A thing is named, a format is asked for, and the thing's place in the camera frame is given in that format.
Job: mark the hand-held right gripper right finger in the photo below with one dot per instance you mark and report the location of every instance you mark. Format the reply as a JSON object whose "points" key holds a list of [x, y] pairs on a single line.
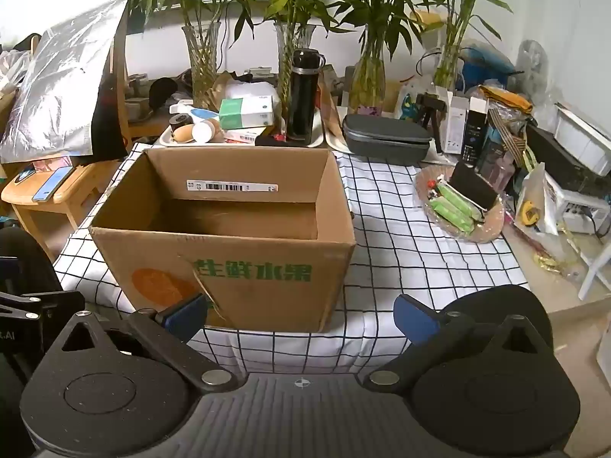
{"points": [[414, 319]]}

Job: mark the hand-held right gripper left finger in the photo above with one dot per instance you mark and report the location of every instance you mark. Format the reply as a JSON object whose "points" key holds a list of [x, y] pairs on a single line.
{"points": [[187, 317]]}

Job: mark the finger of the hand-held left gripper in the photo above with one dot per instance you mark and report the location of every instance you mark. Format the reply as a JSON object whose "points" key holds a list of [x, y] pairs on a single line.
{"points": [[47, 304]]}

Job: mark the brown cardboard box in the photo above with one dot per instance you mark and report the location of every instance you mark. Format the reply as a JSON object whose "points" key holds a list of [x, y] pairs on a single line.
{"points": [[267, 296]]}

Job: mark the white black checked tablecloth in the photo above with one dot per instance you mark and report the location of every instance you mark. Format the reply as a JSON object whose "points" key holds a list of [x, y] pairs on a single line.
{"points": [[391, 229]]}

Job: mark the green snack packet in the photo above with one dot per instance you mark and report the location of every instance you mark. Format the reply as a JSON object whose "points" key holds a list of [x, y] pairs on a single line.
{"points": [[460, 195], [441, 212], [453, 203]]}

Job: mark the wooden stool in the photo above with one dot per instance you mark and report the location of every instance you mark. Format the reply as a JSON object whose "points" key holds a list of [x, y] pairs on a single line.
{"points": [[71, 191]]}

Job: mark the glass plate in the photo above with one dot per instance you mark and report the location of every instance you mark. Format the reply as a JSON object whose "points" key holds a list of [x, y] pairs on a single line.
{"points": [[487, 229]]}

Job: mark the blue smartphone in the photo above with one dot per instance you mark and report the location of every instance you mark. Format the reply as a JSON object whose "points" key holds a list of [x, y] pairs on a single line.
{"points": [[52, 184]]}

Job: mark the black pouch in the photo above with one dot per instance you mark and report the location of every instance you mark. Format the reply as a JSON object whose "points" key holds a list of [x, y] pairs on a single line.
{"points": [[472, 186]]}

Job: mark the yellow tape measure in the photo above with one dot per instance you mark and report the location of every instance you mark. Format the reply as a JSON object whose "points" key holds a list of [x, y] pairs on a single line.
{"points": [[530, 213]]}

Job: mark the clear plastic bag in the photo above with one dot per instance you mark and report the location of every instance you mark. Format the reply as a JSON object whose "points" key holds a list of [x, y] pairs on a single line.
{"points": [[546, 200]]}

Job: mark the cream plastic tray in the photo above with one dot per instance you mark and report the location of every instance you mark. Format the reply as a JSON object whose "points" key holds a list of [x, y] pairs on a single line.
{"points": [[164, 139]]}

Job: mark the grey zip case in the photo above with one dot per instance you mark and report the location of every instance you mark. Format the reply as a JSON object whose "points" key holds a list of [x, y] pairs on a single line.
{"points": [[382, 138]]}

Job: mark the white paper cup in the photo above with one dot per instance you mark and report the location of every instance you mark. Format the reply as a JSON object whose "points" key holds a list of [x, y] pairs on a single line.
{"points": [[204, 132]]}

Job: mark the pink white barcode box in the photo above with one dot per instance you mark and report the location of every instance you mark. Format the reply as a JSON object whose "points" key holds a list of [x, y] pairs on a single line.
{"points": [[246, 134]]}

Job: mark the black carton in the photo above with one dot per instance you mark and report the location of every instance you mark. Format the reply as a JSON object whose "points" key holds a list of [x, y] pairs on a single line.
{"points": [[474, 136]]}

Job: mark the white appliance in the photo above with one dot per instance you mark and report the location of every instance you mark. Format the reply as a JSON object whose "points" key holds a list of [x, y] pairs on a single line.
{"points": [[580, 210]]}

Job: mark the white carton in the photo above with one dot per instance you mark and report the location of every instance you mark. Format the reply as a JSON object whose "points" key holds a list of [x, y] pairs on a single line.
{"points": [[456, 124]]}

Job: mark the white blue spray bottle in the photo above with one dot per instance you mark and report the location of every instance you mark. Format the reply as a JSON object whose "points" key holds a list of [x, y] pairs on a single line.
{"points": [[198, 113]]}

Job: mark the small black tripod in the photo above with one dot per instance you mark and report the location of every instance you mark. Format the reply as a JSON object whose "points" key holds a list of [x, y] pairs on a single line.
{"points": [[432, 109]]}

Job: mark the green white tissue pack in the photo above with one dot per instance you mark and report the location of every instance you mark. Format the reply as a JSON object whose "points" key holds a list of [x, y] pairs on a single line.
{"points": [[246, 112]]}

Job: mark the black storage box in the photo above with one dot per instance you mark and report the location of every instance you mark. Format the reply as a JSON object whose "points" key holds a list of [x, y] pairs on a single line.
{"points": [[553, 157]]}

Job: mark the silver foil bag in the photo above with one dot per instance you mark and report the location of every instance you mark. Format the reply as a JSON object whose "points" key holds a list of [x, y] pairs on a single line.
{"points": [[57, 86]]}

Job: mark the black round object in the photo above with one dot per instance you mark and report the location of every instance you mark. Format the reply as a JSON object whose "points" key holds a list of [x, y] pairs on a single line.
{"points": [[162, 91]]}

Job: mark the black thermos bottle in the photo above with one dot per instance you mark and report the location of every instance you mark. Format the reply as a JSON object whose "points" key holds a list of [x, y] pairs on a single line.
{"points": [[303, 105]]}

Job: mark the glass vase with lucky bamboo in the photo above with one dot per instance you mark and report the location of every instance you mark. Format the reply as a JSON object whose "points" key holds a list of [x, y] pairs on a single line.
{"points": [[289, 62], [370, 76], [448, 64], [205, 67]]}

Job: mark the white plastic tray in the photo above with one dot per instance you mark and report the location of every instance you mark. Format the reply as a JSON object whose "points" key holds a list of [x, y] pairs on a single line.
{"points": [[584, 136]]}

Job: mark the white fan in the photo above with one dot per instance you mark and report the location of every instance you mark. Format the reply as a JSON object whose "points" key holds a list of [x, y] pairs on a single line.
{"points": [[533, 67]]}

